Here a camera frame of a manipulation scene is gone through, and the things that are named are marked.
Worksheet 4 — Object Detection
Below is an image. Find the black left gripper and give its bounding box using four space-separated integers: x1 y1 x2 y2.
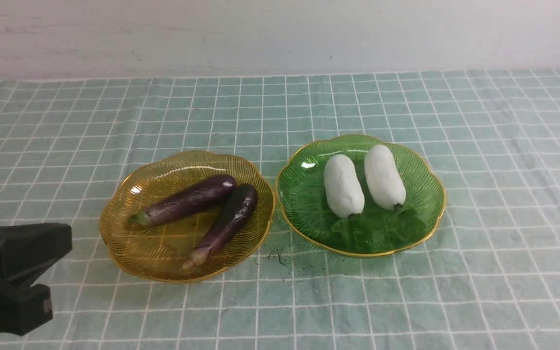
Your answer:
0 222 72 336

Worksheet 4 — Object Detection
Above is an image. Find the green glass plate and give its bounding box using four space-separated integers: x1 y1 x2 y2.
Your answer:
276 134 447 258

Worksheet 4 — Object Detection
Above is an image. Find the amber glass plate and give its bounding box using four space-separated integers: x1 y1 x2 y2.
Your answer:
99 151 275 283

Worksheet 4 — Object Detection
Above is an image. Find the green checkered tablecloth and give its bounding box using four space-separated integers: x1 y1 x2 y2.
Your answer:
0 69 560 350

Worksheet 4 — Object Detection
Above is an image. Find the white radish with leaves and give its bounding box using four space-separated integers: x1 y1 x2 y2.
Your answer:
364 144 425 236

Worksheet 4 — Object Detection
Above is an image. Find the purple eggplant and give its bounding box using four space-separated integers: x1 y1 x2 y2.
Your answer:
127 174 237 228
180 183 258 271

